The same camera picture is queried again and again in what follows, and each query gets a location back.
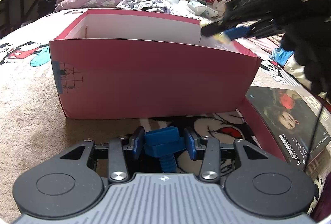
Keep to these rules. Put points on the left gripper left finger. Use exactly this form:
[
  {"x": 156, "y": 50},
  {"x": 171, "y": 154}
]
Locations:
[{"x": 122, "y": 153}]

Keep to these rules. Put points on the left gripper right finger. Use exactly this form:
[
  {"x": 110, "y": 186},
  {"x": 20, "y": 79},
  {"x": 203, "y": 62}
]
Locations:
[{"x": 205, "y": 149}]

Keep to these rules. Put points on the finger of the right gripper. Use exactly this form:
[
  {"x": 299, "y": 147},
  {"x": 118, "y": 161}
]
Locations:
[{"x": 237, "y": 33}]

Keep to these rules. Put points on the blue plastic bolt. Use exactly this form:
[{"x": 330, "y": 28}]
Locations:
[{"x": 163, "y": 144}]

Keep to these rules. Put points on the box lid with portrait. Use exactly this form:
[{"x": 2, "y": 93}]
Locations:
[{"x": 291, "y": 122}]

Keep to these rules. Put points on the yellow packet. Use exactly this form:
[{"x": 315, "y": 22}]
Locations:
[{"x": 222, "y": 38}]

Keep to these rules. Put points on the right black gloved hand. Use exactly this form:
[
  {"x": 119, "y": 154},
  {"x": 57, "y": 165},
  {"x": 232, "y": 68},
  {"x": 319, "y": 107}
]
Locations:
[{"x": 312, "y": 50}]

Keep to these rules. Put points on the pink cardboard box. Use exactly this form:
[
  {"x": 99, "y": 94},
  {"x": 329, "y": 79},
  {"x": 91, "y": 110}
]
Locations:
[{"x": 125, "y": 64}]

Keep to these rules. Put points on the crumpled grey floral sheet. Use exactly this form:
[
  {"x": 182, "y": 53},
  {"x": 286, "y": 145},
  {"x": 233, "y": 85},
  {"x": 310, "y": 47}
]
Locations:
[{"x": 184, "y": 8}]

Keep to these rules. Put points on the cluttered side desk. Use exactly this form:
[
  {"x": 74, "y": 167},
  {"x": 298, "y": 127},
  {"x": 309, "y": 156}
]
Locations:
[{"x": 6, "y": 6}]

